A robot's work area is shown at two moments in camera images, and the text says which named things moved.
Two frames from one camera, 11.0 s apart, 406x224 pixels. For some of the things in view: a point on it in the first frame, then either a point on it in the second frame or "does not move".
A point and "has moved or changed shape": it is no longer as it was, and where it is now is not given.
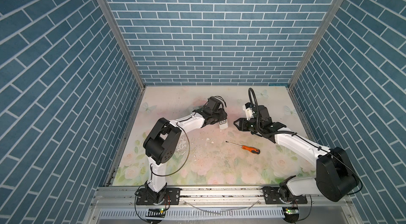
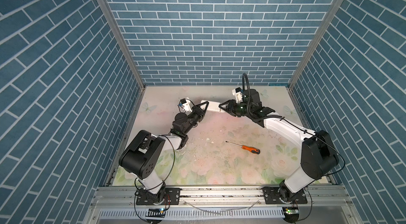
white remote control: (223, 124) has moved or changed shape
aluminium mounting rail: (128, 197) does not move
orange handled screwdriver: (253, 150) does not move
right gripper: (242, 124) → (228, 111)
